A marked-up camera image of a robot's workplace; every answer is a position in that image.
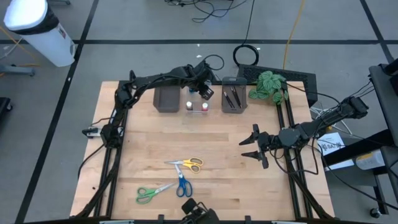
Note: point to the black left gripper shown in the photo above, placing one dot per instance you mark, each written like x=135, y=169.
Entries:
x=203, y=87

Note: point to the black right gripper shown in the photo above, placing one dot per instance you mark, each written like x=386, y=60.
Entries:
x=269, y=143

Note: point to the red paint bottle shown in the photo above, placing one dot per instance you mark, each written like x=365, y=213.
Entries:
x=205, y=106

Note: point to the brown paint bottle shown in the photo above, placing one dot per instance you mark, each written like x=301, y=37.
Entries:
x=189, y=105

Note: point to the black paintbrush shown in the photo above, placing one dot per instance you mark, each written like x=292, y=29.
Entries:
x=227, y=99
x=235, y=95
x=237, y=99

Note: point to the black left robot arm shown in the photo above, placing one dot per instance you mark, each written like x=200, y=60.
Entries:
x=149, y=79

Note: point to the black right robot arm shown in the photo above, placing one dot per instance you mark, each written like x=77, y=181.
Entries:
x=326, y=119

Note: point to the clear plastic bin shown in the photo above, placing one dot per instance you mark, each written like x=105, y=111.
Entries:
x=197, y=108

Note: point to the dark grey plastic bin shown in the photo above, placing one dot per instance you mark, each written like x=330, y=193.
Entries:
x=234, y=80
x=167, y=99

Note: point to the potted green striped plant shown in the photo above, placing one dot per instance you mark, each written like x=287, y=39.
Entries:
x=269, y=87

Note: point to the white paper sheet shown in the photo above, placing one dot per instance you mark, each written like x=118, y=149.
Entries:
x=331, y=143

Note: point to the black jointed device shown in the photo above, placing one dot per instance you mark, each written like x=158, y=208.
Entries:
x=199, y=213

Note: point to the black side cart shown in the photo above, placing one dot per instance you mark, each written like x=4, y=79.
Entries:
x=384, y=93

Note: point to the white trash bin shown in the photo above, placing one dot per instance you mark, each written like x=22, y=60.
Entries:
x=37, y=28

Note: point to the grey stand foot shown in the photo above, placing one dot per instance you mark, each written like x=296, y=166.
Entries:
x=15, y=70

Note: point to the black aluminium table frame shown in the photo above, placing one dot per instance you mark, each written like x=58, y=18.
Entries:
x=143, y=82

